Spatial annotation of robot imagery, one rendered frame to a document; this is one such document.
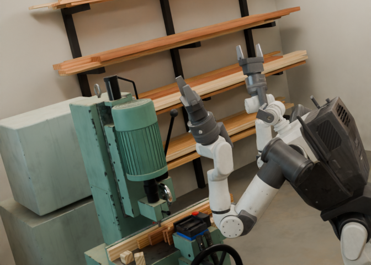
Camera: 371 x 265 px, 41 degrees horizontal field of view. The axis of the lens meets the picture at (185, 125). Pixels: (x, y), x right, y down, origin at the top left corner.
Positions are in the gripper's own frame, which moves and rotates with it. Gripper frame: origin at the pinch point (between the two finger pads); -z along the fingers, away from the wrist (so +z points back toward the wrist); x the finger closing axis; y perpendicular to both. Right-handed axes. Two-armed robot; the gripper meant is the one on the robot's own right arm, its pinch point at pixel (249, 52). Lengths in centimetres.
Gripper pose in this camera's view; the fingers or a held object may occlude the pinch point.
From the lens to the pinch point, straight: 220.7
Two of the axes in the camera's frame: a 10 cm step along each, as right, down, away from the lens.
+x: -8.5, 1.4, -5.0
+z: 2.0, 9.8, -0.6
